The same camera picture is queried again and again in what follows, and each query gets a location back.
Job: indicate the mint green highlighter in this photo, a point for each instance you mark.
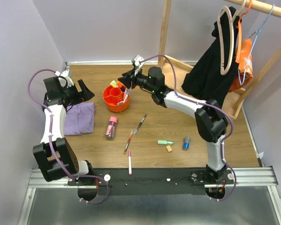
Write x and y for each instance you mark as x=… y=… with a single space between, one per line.
x=113 y=84

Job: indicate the orange hanger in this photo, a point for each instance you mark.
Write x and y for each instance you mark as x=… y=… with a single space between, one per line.
x=240 y=32

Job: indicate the blue wire hanger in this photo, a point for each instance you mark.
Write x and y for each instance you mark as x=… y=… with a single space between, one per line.
x=254 y=36

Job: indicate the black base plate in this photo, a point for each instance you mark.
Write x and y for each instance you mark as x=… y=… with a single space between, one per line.
x=162 y=181

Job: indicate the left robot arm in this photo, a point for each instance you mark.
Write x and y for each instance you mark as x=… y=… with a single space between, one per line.
x=54 y=156

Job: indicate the green stapler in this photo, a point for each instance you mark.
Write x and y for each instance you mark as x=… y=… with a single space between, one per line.
x=165 y=142

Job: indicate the yellow capped white marker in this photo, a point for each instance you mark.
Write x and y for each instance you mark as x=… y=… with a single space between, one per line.
x=114 y=80

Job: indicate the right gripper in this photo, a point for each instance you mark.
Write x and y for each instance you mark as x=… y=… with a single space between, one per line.
x=127 y=81

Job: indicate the blue jar grey lid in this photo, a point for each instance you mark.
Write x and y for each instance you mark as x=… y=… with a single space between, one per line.
x=186 y=143

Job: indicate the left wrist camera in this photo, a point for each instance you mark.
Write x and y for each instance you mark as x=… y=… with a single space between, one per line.
x=64 y=79

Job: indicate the aluminium rail frame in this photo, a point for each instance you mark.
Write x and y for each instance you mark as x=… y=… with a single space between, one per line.
x=253 y=199

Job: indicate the blue capped white marker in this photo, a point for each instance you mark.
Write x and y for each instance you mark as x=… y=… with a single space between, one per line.
x=126 y=95

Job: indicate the dark purple pen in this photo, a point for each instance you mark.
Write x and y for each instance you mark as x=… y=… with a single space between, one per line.
x=140 y=124

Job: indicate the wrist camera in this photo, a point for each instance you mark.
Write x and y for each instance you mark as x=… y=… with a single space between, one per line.
x=137 y=63
x=64 y=79

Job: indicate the red pen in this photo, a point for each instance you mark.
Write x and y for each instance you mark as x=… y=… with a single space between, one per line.
x=128 y=142

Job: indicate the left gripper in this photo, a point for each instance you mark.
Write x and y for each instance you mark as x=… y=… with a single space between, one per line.
x=84 y=95

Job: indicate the orange garment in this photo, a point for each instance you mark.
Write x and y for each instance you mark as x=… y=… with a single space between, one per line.
x=244 y=72

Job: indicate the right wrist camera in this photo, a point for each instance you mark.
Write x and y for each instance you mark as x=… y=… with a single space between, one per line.
x=137 y=63

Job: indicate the purple cloth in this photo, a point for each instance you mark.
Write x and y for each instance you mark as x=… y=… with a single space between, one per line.
x=80 y=119

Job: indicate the pink lidded marker bottle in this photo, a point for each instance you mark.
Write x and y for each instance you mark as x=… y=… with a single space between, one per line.
x=110 y=131

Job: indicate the tan eraser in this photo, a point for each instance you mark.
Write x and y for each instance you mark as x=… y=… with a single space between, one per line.
x=169 y=148

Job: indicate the pink capped white marker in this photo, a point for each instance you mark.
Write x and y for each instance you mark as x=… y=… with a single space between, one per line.
x=129 y=163

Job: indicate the black garment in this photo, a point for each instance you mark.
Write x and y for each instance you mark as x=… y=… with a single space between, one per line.
x=205 y=81

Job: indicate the orange round desk organizer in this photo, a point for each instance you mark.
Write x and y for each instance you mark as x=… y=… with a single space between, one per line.
x=113 y=95

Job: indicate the wooden clothes rack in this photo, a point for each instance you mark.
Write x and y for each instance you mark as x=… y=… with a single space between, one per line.
x=175 y=70

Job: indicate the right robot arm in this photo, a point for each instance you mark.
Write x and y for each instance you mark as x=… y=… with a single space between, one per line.
x=211 y=122

